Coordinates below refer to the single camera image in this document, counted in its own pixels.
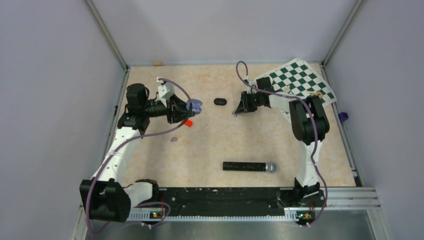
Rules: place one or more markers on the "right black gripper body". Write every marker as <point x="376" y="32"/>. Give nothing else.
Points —
<point x="251" y="101"/>

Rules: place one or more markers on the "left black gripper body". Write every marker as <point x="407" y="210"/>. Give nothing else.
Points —
<point x="171" y="112"/>

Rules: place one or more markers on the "grey oval charging case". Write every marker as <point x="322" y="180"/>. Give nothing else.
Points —
<point x="195" y="106"/>

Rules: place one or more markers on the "black earbud charging case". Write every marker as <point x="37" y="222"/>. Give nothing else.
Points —
<point x="220" y="101"/>

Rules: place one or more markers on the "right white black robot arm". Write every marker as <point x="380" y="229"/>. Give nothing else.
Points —
<point x="309" y="124"/>

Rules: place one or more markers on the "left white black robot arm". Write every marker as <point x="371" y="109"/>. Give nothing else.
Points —
<point x="104" y="196"/>

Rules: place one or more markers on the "red rectangular block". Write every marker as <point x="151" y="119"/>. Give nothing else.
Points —
<point x="188" y="123"/>

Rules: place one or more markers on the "small wooden block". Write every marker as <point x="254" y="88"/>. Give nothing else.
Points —
<point x="157" y="63"/>

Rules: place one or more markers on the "green white chessboard mat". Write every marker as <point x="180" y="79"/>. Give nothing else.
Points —
<point x="303" y="80"/>

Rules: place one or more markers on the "black microphone silver head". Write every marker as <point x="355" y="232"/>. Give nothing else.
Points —
<point x="268" y="167"/>

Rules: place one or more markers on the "wooden letter cube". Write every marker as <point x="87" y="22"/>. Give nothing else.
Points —
<point x="319" y="94"/>

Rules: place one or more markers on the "purple small object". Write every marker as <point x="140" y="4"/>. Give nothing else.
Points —
<point x="343" y="116"/>

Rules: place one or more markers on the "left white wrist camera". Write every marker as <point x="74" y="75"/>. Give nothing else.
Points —
<point x="165" y="89"/>

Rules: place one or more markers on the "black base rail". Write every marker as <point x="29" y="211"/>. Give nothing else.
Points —
<point x="234" y="201"/>

